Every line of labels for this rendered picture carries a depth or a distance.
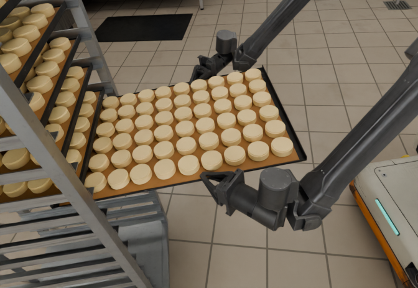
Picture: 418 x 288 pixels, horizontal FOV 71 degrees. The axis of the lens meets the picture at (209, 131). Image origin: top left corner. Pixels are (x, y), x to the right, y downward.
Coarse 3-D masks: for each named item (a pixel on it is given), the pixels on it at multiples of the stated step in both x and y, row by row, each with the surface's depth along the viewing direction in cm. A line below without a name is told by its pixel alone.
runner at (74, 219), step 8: (104, 208) 74; (56, 216) 73; (64, 216) 73; (72, 216) 70; (80, 216) 70; (8, 224) 73; (16, 224) 73; (24, 224) 69; (32, 224) 70; (40, 224) 70; (48, 224) 71; (56, 224) 71; (64, 224) 71; (0, 232) 70; (8, 232) 71; (16, 232) 71
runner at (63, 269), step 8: (136, 256) 92; (72, 264) 92; (80, 264) 92; (88, 264) 91; (96, 264) 89; (104, 264) 89; (112, 264) 90; (24, 272) 92; (32, 272) 91; (40, 272) 88; (48, 272) 88; (56, 272) 89; (64, 272) 90; (72, 272) 90; (0, 280) 88; (8, 280) 88; (16, 280) 89; (24, 280) 90
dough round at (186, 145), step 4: (180, 140) 75; (184, 140) 75; (188, 140) 75; (192, 140) 74; (176, 144) 75; (180, 144) 74; (184, 144) 74; (188, 144) 74; (192, 144) 73; (180, 148) 73; (184, 148) 73; (188, 148) 73; (192, 148) 73; (196, 148) 75; (180, 152) 73; (184, 152) 73; (188, 152) 73; (192, 152) 74
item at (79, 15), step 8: (80, 0) 78; (80, 8) 78; (80, 16) 79; (80, 24) 80; (88, 24) 81; (96, 40) 86; (88, 48) 85; (96, 48) 86; (104, 64) 90; (104, 72) 91; (104, 80) 93; (112, 80) 96; (152, 192) 138; (160, 208) 148
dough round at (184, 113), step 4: (180, 108) 84; (184, 108) 84; (188, 108) 84; (176, 112) 83; (180, 112) 83; (184, 112) 83; (188, 112) 83; (176, 116) 82; (180, 116) 82; (184, 116) 82; (188, 116) 82; (180, 120) 82; (184, 120) 82; (188, 120) 83
